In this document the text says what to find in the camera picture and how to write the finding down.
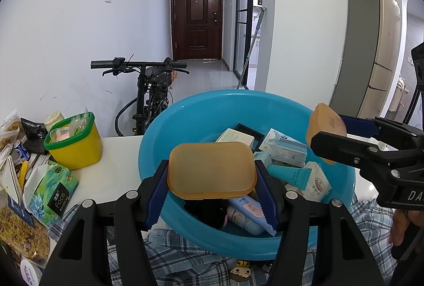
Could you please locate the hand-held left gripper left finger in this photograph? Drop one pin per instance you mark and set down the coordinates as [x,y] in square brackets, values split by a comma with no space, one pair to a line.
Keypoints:
[158,195]

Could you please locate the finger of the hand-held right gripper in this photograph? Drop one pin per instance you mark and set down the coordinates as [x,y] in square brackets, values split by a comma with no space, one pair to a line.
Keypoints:
[361,127]
[344,147]

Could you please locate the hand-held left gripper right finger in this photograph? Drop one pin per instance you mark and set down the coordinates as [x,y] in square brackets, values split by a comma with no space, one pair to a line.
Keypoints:
[267,203]

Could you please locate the brown orange plastic box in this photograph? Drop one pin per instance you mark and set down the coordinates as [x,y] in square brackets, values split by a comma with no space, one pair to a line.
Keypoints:
[323,120]

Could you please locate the light orange plastic box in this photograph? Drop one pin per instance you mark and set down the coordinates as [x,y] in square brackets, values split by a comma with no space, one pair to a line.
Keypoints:
[212,170]

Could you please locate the small cartoon figurine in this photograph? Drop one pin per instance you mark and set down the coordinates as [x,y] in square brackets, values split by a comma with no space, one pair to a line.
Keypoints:
[240,271]

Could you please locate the blue plastic basin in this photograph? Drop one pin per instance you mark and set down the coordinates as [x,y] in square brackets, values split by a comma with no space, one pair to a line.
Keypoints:
[205,114]

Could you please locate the white desktop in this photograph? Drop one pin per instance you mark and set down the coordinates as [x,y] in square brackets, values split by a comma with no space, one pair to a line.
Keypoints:
[116,157]

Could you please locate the person's right hand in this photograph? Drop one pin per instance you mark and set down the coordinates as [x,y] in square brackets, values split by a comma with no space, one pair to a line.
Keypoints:
[400,226]

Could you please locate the pale blue lotion tube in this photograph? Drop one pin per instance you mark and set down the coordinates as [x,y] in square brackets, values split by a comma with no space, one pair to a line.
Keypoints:
[245,213]

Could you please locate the teal tube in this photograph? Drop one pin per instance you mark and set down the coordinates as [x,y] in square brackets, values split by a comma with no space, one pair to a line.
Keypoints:
[288,175]

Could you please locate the small teal box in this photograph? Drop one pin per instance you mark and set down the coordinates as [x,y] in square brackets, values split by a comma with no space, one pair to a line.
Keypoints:
[264,158]

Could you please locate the white wipes packet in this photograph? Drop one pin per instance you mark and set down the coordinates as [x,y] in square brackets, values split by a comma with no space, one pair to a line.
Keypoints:
[314,185]

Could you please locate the black plush cloth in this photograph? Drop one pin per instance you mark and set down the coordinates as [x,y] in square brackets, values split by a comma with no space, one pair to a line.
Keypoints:
[207,213]

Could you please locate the white and blue box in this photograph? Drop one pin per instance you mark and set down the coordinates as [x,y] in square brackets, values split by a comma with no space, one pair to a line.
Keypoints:
[285,148]

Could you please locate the blue plaid cloth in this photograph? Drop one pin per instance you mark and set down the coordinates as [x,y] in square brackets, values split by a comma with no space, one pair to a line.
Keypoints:
[185,248]

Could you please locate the white cardboard box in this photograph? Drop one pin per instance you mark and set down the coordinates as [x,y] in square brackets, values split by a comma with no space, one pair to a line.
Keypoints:
[237,137]

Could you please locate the black tray box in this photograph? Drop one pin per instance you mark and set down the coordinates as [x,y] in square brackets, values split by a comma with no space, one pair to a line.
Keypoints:
[254,131]

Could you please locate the beige refrigerator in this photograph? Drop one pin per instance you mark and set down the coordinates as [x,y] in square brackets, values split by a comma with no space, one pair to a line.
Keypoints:
[364,47]

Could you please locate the yellow container with green rim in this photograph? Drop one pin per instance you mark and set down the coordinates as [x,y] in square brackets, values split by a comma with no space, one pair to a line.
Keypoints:
[79,150]

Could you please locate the black bicycle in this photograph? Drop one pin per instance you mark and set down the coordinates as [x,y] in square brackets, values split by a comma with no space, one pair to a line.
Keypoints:
[145,87]

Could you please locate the green floral tissue pack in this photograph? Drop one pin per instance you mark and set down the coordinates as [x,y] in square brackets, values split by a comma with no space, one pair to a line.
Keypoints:
[49,193]

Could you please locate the jar with white lid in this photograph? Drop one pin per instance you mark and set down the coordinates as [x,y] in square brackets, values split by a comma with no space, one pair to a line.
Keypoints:
[54,119]

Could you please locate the black snack bag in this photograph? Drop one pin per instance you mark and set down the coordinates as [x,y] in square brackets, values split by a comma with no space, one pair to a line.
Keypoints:
[33,135]

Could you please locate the clear granola bag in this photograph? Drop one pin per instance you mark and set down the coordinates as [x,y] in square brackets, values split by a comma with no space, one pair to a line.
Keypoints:
[20,226]

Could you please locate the blue and white packet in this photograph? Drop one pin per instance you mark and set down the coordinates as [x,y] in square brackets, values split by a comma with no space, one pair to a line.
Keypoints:
[21,151]

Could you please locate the white snack packet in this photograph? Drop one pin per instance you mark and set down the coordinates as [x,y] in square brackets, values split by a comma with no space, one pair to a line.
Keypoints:
[10,176]

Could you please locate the white round tub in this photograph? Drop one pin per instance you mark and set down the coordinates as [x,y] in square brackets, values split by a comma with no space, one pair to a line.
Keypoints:
[30,272]

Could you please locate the black framed glass door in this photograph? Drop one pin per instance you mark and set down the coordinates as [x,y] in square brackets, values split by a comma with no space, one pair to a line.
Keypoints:
[245,18]

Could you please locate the clear cookie bag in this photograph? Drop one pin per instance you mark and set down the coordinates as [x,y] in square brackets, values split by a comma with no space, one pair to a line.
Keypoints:
[9,130]

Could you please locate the dark brown door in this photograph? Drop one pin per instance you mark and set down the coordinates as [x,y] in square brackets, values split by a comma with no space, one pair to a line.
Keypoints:
[197,18]

